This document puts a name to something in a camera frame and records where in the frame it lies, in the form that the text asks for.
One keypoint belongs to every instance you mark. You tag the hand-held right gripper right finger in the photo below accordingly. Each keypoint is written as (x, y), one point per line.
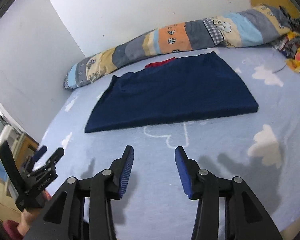
(183, 172)

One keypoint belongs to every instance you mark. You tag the rolled patchwork quilt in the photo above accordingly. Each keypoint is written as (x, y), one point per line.
(180, 35)

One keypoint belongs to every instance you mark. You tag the light blue cloud bed sheet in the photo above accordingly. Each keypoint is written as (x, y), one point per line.
(240, 142)

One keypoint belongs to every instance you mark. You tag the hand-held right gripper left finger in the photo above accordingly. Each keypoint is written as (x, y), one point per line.
(126, 172)

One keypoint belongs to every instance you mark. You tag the dark floral cloth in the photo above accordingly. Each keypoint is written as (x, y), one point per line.
(297, 47)

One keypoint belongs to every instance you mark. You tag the wooden cabinet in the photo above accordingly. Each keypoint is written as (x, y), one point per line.
(12, 155)

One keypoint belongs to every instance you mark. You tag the navy jacket with red collar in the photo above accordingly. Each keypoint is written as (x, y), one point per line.
(172, 95)

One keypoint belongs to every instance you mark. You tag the wooden headboard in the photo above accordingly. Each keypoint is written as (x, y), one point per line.
(270, 0)

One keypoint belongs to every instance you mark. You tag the person's left hand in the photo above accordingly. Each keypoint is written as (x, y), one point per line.
(32, 217)

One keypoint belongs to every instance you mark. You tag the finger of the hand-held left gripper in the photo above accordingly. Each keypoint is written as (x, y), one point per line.
(40, 153)
(55, 157)

